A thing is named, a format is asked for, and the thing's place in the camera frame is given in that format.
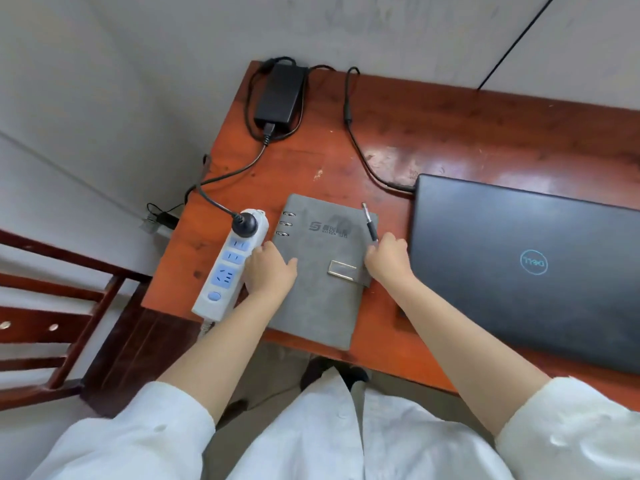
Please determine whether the black and silver pen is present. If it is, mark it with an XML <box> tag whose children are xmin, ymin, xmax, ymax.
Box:
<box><xmin>361</xmin><ymin>203</ymin><xmax>380</xmax><ymax>243</ymax></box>

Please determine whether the black plug with cable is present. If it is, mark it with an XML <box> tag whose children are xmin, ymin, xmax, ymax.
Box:
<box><xmin>184</xmin><ymin>123</ymin><xmax>277</xmax><ymax>237</ymax></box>

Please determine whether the grey ring-bound notebook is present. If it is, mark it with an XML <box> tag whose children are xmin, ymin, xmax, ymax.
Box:
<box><xmin>266</xmin><ymin>194</ymin><xmax>379</xmax><ymax>351</ymax></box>

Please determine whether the person's right hand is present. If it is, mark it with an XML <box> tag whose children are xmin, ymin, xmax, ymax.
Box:
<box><xmin>363</xmin><ymin>233</ymin><xmax>416</xmax><ymax>288</ymax></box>

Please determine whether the person's right forearm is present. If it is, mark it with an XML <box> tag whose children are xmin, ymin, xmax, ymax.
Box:
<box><xmin>384</xmin><ymin>275</ymin><xmax>552</xmax><ymax>438</ymax></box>

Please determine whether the brown wooden chair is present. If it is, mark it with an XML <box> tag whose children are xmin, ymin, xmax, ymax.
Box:
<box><xmin>0</xmin><ymin>229</ymin><xmax>202</xmax><ymax>420</ymax></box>

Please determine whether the person's left forearm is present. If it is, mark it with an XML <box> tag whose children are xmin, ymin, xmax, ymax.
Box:
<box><xmin>157</xmin><ymin>290</ymin><xmax>282</xmax><ymax>425</ymax></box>

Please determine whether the dark closed laptop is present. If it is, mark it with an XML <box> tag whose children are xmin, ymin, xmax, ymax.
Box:
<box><xmin>397</xmin><ymin>174</ymin><xmax>640</xmax><ymax>375</ymax></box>

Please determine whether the person's left hand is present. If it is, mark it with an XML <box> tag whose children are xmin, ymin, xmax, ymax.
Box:
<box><xmin>243</xmin><ymin>241</ymin><xmax>299</xmax><ymax>301</ymax></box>

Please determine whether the black laptop charging cable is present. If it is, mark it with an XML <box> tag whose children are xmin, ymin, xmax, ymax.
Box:
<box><xmin>243</xmin><ymin>56</ymin><xmax>418</xmax><ymax>194</ymax></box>

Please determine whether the black power adapter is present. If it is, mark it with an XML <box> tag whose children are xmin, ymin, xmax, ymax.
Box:
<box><xmin>253</xmin><ymin>63</ymin><xmax>310</xmax><ymax>133</ymax></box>

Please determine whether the white power strip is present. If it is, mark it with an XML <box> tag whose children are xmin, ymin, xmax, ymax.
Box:
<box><xmin>191</xmin><ymin>209</ymin><xmax>270</xmax><ymax>323</ymax></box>

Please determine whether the thin black wall cable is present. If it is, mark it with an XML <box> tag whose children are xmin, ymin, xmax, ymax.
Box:
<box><xmin>476</xmin><ymin>0</ymin><xmax>559</xmax><ymax>91</ymax></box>

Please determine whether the grey wall socket with plug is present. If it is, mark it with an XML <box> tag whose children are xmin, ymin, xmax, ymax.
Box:
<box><xmin>139</xmin><ymin>202</ymin><xmax>182</xmax><ymax>235</ymax></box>

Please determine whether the white coat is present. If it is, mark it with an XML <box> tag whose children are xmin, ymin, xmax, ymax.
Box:
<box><xmin>27</xmin><ymin>367</ymin><xmax>640</xmax><ymax>480</ymax></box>

